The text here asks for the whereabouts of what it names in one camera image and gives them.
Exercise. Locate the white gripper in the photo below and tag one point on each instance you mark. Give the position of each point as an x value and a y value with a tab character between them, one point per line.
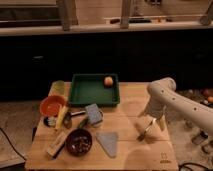
155	109

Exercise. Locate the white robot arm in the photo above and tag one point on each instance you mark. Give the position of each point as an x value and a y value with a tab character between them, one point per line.
162	93

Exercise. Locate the orange round fruit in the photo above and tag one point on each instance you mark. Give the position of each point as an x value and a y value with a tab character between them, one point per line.
108	81

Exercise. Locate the grey triangular cloth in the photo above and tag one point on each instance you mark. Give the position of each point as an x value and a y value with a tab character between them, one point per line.
108	141

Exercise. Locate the grey sponge block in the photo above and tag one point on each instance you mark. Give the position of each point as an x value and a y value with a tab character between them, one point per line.
94	114

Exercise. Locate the green plastic tray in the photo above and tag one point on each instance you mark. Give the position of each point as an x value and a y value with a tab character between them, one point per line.
87	89

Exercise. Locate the dark bowl with food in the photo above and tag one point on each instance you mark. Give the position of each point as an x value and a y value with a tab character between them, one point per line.
78	142

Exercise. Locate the metal spoon ladle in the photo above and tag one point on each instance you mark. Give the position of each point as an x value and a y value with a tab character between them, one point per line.
69	116

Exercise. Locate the yellow corn cob toy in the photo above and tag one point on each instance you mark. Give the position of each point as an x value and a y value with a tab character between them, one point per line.
61	115

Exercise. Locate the translucent yellow cup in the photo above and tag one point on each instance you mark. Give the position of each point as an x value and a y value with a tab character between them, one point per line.
58	88

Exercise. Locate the orange plastic bowl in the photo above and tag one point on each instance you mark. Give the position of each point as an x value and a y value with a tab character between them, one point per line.
50	105

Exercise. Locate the small black white object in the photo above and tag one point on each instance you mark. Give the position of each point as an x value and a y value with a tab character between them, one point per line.
49	121

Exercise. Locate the wooden window frame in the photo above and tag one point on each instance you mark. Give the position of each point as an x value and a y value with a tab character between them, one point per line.
94	16

